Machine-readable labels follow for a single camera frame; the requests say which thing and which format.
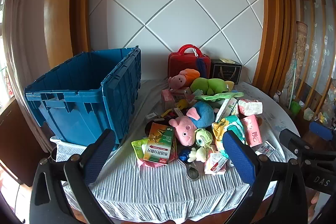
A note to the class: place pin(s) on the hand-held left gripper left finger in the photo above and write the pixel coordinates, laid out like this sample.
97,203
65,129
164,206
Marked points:
99,153

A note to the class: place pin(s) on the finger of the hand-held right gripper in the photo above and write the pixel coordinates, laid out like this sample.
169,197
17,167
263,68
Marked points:
321,130
294,141

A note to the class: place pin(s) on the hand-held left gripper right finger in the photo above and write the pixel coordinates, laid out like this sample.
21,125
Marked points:
240,161

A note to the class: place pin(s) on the white pink medicine box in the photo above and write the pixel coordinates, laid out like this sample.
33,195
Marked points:
215,164

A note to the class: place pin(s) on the white wipe packet blue print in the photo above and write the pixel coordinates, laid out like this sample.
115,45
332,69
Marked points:
266,148

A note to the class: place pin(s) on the pink floral tissue pack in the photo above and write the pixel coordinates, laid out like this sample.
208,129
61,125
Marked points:
252,132

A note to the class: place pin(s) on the teal wipes pack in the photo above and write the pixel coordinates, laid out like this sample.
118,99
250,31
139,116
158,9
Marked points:
235,124

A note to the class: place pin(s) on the small white bunny plush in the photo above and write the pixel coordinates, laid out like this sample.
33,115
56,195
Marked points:
193,154
202,153

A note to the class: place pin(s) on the blue plastic storage crate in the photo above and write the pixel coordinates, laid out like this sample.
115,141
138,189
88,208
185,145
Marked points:
78,119

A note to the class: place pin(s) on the small blue ball charm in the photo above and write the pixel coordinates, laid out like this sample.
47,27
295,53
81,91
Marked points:
184,155

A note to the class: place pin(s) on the orange green medicine box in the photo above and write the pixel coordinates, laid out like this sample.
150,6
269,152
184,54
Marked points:
160,144

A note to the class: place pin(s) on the person's right hand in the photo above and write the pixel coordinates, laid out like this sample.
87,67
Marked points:
314,198

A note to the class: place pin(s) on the yellow snack packet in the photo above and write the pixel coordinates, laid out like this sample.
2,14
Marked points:
218,133

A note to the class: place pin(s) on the green one-eyed monster plush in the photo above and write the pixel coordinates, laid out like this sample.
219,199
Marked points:
203,137

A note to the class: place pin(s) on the metal spoon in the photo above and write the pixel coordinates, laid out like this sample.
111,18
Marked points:
193,174

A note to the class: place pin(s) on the white pink tissue pack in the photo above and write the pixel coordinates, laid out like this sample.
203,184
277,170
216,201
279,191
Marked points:
250,107

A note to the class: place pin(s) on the long white green box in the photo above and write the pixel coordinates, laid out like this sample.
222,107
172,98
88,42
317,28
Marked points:
225,108

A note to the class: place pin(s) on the pink pig plush blue shirt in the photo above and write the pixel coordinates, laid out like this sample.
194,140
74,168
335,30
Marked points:
202,113

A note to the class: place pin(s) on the small white box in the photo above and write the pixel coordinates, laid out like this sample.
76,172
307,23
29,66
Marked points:
151,116

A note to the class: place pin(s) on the green flat fabric toy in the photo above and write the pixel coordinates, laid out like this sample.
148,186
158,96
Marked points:
218,96

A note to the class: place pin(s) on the white ribbed table cloth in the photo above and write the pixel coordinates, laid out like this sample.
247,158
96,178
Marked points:
157,192

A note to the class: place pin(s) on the patterned hanging cloth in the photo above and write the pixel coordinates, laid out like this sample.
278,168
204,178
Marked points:
299,56

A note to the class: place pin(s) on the small yellow black item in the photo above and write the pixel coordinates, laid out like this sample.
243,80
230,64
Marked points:
169,111

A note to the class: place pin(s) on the small yellow toy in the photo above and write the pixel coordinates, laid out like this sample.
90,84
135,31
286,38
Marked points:
181,103

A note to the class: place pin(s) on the green plush toy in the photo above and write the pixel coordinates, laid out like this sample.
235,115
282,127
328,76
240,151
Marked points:
207,85

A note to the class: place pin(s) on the brown wooden cabinet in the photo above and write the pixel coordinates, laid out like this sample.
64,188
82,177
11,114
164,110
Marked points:
15,140

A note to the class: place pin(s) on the small pink box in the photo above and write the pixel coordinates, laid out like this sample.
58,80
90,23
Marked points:
167,98

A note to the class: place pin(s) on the wooden lattice partition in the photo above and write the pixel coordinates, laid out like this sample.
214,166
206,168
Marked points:
315,43

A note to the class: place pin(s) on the white and pink box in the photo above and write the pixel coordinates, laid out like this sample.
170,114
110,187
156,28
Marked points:
181,94

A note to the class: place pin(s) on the black gift bag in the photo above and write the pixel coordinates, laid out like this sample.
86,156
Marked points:
225,73

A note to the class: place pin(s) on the pink pig plush orange dress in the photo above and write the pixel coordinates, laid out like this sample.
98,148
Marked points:
181,79

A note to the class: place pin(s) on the small pale yellow box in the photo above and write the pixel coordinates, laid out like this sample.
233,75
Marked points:
225,60

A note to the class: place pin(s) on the blue feather charm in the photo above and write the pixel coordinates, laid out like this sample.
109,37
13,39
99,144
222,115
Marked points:
201,63

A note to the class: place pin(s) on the red carry case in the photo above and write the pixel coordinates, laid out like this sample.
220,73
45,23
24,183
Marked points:
183,64

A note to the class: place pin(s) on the pale curtain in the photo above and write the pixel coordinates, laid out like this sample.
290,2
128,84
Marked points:
29,43

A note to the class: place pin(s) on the curved wooden wall frame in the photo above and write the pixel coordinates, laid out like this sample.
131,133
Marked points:
275,29
63,16

